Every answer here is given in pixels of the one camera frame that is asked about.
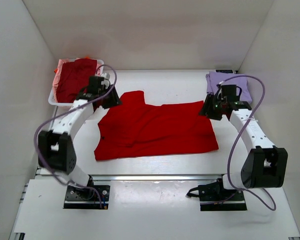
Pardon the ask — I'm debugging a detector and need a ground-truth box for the bright red t shirt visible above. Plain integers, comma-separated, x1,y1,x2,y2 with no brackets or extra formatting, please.
94,90,219,161

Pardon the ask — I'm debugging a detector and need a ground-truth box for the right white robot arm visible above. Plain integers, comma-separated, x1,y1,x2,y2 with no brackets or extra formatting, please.
186,84,288,204

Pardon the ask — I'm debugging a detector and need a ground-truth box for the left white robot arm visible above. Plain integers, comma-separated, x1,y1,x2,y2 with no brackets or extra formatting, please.
34,73,121,201

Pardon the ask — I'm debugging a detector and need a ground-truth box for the folded lavender t shirt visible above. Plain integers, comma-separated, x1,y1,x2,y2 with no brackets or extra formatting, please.
205,71,252,104

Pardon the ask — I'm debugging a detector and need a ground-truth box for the dark red shirt in basket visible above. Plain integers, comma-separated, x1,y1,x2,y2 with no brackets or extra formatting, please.
55,58,98,104

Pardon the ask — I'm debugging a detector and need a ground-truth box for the small dark device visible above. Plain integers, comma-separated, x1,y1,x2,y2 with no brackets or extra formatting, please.
215,69,234,74

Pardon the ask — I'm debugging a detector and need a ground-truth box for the white plastic basket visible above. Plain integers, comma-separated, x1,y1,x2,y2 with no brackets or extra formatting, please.
47,58,105,111

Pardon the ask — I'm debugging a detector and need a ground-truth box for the pink shirt in basket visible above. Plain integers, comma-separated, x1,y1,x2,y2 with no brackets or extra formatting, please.
52,58,76,92

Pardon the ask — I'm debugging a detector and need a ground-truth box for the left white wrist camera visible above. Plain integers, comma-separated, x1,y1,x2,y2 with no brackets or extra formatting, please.
99,72,111,89

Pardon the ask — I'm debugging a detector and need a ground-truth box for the silver aluminium rail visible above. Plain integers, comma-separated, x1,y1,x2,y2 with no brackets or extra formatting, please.
37,174,228,182

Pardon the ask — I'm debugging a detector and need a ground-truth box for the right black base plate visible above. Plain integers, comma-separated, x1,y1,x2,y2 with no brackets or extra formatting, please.
185,178,247,212

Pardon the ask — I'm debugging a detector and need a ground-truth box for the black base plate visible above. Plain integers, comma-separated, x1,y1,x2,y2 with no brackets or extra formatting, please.
63,184,111,210
185,178,247,212

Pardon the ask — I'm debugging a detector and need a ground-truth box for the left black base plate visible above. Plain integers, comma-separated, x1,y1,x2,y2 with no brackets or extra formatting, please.
63,184,111,210

